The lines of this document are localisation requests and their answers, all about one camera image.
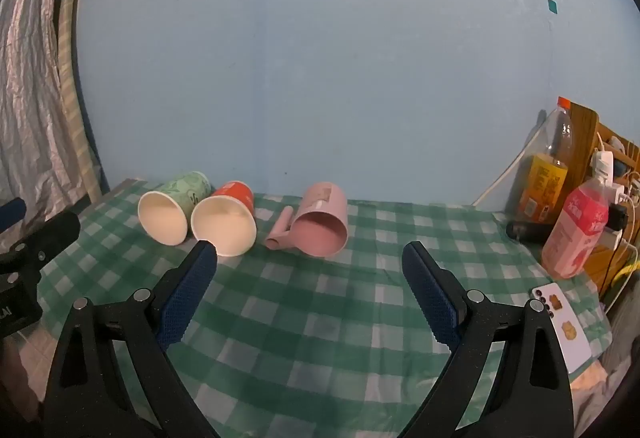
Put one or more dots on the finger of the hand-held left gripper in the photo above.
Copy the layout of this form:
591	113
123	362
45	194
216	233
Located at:
52	230
12	208

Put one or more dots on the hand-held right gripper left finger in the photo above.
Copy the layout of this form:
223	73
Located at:
186	300

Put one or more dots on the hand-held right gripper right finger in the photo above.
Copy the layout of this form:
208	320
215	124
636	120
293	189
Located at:
431	300

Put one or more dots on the red paper cup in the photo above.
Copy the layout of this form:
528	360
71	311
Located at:
225	227

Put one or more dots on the green paper cup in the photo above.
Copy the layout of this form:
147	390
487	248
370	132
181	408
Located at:
161	218

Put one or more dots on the silver grey curtain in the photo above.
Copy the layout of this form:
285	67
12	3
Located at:
30	93

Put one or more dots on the black cylinder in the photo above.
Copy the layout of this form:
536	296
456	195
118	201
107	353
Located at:
525	232

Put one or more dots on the green white checked tablecloth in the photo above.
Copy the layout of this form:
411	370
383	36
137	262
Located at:
310	313

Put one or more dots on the white phone with stickers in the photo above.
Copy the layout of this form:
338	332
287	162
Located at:
565	325

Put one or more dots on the pink drink bottle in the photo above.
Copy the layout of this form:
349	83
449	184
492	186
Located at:
570	240

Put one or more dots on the orange juice bottle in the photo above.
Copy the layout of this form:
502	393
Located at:
544	183

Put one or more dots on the white power strip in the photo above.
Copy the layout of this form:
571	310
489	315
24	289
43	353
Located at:
616	238

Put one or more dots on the striped rolled mat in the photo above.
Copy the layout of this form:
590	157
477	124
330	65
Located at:
67	18

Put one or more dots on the black charger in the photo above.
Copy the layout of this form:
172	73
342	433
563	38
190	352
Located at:
617	216

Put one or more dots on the white plug adapter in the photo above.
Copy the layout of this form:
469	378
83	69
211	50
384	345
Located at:
603	163

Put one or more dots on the wooden rack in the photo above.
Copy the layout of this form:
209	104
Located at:
585	128

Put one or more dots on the green wall sticker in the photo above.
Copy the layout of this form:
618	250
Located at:
552	6

